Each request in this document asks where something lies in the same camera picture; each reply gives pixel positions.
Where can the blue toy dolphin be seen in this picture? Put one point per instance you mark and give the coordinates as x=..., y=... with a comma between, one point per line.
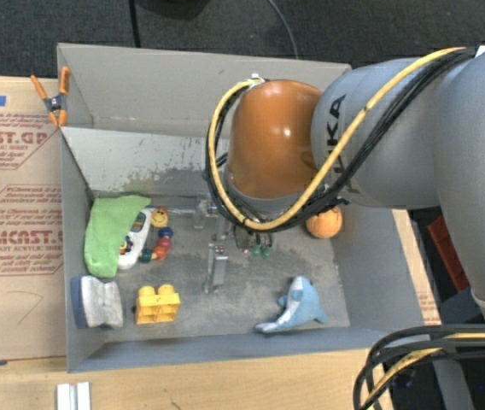
x=300, y=308

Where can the white toy phone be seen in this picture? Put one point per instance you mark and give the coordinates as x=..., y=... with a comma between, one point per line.
x=136, y=239

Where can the yellow toy brick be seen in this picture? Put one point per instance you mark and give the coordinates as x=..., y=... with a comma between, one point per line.
x=157, y=306

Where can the green cloth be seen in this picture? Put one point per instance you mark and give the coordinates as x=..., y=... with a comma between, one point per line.
x=106, y=233

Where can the orange ball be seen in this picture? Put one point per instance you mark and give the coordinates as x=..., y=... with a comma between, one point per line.
x=325, y=225

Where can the brown cardboard board red print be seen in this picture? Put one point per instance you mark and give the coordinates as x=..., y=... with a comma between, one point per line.
x=20, y=212

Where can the grey metal bin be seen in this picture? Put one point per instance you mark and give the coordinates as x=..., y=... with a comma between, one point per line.
x=242, y=288

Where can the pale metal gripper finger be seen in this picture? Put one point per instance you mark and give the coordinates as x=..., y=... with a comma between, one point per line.
x=217, y=269
x=205, y=214

